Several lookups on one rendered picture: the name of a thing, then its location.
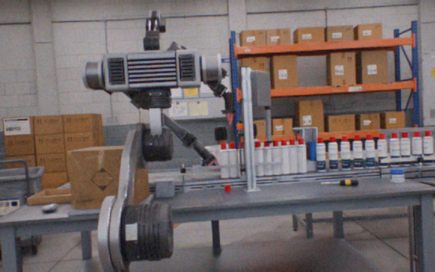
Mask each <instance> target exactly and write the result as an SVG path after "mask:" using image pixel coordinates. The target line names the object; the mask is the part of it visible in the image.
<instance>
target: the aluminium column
mask: <svg viewBox="0 0 435 272"><path fill-rule="evenodd" d="M245 75H251V73H250V67H249V66H242V67H241V76H245ZM242 98H249V101H250V98H251V80H250V79H249V80H242ZM243 117H244V132H245V158H246V172H247V187H248V189H249V190H255V189H257V187H256V172H255V145H254V130H253V115H252V103H244V104H243Z"/></svg>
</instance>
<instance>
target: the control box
mask: <svg viewBox="0 0 435 272"><path fill-rule="evenodd" d="M250 73H251V75H250V80H251V102H252V107H268V106H271V96H270V73H267V72H262V71H257V70H255V71H250Z"/></svg>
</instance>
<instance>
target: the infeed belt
mask: <svg viewBox="0 0 435 272"><path fill-rule="evenodd" d="M369 169H378V170H379V168H363V169H353V168H351V169H350V170H341V169H338V171H329V170H326V172H347V171H359V170H369ZM326 172H318V171H310V172H307V173H297V174H288V175H303V174H315V173H326ZM271 176H282V175H270V176H260V177H271ZM260 177H258V176H256V178H260ZM227 179H240V178H225V179H223V178H204V179H203V178H201V179H191V180H185V182H196V181H216V180H227Z"/></svg>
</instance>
